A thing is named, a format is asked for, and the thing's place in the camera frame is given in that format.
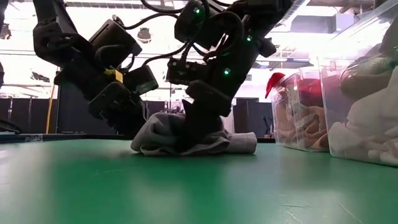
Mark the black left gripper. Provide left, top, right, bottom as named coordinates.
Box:
left=53, top=67, right=147, bottom=140

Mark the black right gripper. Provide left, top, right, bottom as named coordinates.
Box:
left=178, top=80, right=233, bottom=152

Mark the smooth grey towel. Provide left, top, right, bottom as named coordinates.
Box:
left=130, top=111, right=258, bottom=156

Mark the red towel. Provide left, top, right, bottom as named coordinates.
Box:
left=265, top=72, right=324, bottom=105

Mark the pink towel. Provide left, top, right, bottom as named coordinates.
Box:
left=275, top=104, right=330, bottom=151

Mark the brown towel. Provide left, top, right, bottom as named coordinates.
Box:
left=379, top=17, right=398, bottom=58
left=340, top=65, right=394, bottom=102

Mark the light green towel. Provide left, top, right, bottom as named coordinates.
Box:
left=348, top=55, right=398, bottom=72

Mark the yellow tape piece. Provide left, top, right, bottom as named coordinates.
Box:
left=104, top=68, right=124, bottom=84

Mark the tall black partition panel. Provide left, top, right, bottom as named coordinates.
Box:
left=57, top=83, right=125, bottom=134

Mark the clear plastic bin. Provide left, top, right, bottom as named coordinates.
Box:
left=309, top=0, right=398, bottom=167
left=269, top=70, right=330, bottom=152

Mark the low black partition row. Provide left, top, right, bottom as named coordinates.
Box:
left=0, top=98, right=47, bottom=134

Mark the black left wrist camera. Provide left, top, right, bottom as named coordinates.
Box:
left=123, top=65, right=159, bottom=95

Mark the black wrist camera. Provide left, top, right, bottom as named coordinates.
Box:
left=123, top=65, right=159, bottom=95
left=166, top=57, right=215, bottom=85

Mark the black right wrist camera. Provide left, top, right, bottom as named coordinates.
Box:
left=166, top=57, right=215, bottom=85

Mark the yellow cable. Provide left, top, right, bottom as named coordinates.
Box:
left=45, top=83, right=56, bottom=134

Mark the thick black cable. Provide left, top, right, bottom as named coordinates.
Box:
left=0, top=119, right=23, bottom=134

